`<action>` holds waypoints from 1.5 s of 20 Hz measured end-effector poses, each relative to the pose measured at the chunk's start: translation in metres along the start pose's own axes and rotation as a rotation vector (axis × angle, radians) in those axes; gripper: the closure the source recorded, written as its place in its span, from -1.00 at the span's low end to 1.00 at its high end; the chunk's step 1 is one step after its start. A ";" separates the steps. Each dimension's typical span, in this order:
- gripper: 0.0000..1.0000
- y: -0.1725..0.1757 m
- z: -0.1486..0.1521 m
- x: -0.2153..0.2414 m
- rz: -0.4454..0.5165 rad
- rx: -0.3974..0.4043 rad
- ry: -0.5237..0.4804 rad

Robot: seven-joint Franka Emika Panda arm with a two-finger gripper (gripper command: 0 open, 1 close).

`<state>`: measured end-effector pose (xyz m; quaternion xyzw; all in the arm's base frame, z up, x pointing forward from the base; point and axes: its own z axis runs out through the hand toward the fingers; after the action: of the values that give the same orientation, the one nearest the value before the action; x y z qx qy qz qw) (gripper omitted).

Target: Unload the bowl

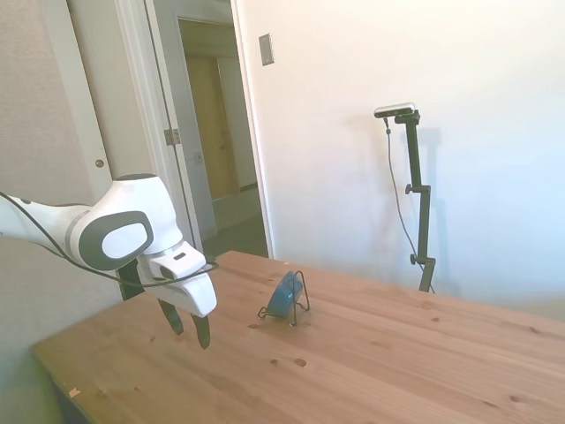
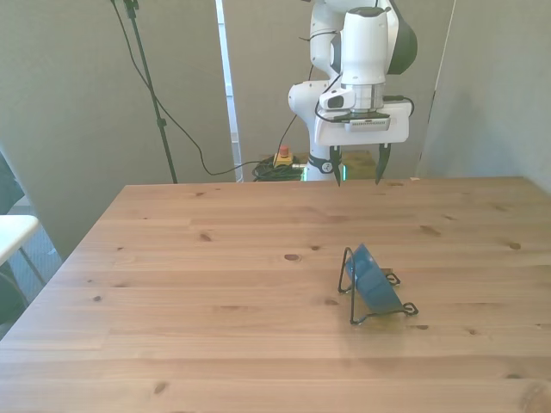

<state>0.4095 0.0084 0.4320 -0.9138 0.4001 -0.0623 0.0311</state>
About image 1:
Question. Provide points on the white closet door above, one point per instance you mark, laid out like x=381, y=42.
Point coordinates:
x=106, y=88

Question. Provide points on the white open door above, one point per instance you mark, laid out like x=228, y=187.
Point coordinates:
x=176, y=88

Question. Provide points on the round closet door knob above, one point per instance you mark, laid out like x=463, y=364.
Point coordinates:
x=100, y=163

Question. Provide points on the black camera stand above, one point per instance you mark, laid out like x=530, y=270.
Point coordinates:
x=421, y=207

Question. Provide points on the grey wall switch plate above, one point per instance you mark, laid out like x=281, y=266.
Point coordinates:
x=266, y=49

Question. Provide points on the wooden hallway door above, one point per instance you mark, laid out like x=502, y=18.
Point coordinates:
x=212, y=132

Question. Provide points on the blue bowl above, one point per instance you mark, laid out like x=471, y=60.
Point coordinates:
x=282, y=298

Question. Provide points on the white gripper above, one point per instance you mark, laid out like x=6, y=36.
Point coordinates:
x=196, y=293

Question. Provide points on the metal door hinge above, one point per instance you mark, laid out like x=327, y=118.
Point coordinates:
x=172, y=136

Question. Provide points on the silver exterior camera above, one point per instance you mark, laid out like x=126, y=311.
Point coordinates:
x=395, y=109

